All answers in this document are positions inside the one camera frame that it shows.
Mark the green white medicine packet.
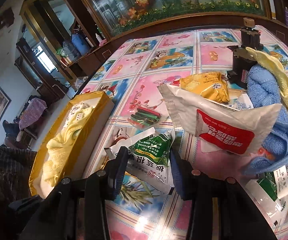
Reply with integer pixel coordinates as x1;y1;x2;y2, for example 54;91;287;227
104;127;175;194

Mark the yellow fluffy towel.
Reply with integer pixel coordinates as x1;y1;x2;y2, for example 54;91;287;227
42;106;93;187

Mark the white red label bag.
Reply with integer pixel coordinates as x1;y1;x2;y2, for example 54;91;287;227
157;83;283;157

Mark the yellow cardboard box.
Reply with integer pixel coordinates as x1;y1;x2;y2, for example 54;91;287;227
28;91;114;198

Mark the bag of coloured sticks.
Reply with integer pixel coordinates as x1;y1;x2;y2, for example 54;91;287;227
127;106;162;130

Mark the white blue print packet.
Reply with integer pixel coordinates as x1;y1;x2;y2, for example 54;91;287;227
231;93;254;111

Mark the yellow snack packet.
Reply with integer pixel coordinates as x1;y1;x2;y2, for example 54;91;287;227
180;72;230;103

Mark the colourful patterned tablecloth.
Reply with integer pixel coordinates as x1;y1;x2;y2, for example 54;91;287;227
82;28;288;239

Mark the blue towel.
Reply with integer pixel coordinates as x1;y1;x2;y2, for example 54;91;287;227
244;64;288;175

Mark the black device lower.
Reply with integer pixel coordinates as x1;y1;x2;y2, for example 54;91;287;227
227;46;257;89

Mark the black device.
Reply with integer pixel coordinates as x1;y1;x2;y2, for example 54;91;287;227
241;27;264;50
227;46;257;89

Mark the blue thermos jug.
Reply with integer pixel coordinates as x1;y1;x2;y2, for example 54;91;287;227
71;33;90;56

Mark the black device upper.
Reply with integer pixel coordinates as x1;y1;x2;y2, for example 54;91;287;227
241;27;264;50

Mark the dark wooden cabinet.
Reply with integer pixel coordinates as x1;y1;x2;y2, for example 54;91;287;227
64;0;288;76

